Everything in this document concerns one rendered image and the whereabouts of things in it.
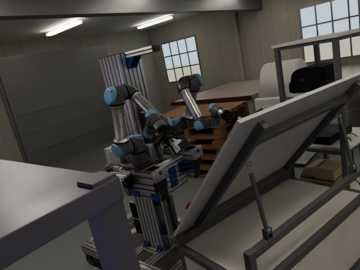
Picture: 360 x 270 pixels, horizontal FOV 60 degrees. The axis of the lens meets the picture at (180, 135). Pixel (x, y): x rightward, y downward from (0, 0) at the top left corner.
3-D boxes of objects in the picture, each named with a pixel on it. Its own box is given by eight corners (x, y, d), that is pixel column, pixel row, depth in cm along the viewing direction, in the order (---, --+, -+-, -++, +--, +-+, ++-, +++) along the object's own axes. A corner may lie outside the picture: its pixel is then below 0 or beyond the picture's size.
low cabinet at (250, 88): (302, 113, 784) (298, 73, 761) (257, 145, 604) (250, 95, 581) (232, 115, 917) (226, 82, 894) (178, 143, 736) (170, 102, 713)
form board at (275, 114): (287, 169, 257) (286, 167, 257) (374, 68, 184) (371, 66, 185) (174, 237, 191) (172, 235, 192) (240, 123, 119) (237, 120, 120)
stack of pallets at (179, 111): (257, 157, 542) (249, 99, 518) (231, 180, 469) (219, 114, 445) (191, 154, 632) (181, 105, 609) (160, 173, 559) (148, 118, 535)
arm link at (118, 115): (136, 154, 242) (128, 84, 221) (120, 161, 232) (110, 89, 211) (126, 150, 250) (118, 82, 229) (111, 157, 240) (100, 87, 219)
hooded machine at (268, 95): (305, 169, 456) (293, 61, 419) (262, 166, 501) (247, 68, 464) (322, 151, 513) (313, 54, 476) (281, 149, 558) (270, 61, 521)
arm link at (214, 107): (214, 110, 253) (214, 100, 248) (224, 115, 246) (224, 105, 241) (207, 113, 249) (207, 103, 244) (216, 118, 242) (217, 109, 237)
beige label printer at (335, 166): (299, 186, 267) (297, 164, 262) (311, 176, 280) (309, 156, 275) (335, 193, 243) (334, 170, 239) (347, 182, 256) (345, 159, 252)
